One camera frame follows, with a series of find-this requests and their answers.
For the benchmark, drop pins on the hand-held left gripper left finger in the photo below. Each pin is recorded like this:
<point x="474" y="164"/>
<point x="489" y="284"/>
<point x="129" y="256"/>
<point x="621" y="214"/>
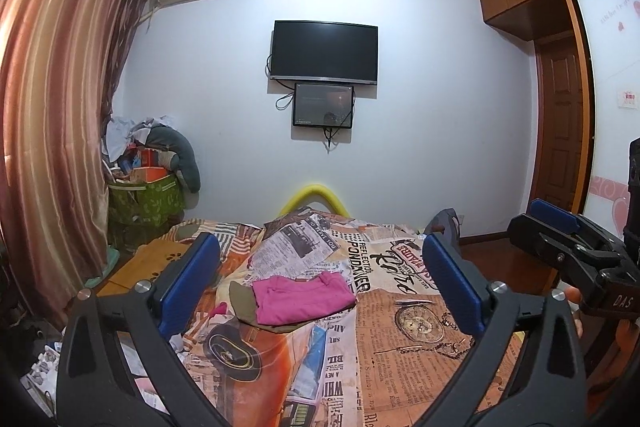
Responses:
<point x="187" y="277"/>

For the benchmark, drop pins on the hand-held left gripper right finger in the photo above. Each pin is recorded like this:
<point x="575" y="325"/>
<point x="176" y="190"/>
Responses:
<point x="450" y="287"/>

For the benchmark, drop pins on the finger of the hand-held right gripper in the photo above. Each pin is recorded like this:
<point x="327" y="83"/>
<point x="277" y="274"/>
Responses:
<point x="552" y="214"/>
<point x="535" y="239"/>

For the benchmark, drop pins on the pink pants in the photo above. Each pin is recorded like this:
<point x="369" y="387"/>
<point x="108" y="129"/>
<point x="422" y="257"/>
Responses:
<point x="300" y="302"/>

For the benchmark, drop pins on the person's right hand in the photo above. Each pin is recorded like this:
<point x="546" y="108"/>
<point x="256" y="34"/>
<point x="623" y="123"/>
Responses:
<point x="571" y="294"/>

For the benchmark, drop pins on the orange paw-print box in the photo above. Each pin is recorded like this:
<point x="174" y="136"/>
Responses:
<point x="145" y="262"/>

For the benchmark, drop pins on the olive green garment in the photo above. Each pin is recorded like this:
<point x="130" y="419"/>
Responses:
<point x="242" y="302"/>

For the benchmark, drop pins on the printed newspaper-pattern blanket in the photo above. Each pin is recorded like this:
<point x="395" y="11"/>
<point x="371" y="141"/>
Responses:
<point x="400" y="357"/>

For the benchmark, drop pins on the green patterned bag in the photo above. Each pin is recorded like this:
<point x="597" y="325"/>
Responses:
<point x="145" y="202"/>

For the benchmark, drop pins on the brown wooden door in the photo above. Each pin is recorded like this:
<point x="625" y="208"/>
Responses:
<point x="562" y="122"/>

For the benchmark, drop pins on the grey plush toy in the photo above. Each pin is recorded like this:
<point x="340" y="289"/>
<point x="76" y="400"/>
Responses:
<point x="180" y="157"/>

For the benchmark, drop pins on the white wardrobe sliding door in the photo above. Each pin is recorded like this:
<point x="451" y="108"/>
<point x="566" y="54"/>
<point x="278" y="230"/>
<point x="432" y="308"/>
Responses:
<point x="612" y="107"/>

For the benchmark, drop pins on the yellow foam tube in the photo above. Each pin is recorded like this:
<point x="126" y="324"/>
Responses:
<point x="315" y="194"/>

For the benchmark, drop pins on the pile of light clothes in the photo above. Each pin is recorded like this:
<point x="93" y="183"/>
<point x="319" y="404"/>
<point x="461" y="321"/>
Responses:
<point x="127" y="134"/>

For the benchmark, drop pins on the striped brown curtain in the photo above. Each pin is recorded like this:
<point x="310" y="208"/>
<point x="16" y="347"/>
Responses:
<point x="55" y="107"/>

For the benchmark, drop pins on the small black wall monitor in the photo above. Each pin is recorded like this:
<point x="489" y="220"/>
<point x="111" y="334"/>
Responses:
<point x="322" y="104"/>

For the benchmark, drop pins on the large black wall television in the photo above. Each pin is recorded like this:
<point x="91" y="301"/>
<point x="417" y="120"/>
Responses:
<point x="325" y="52"/>

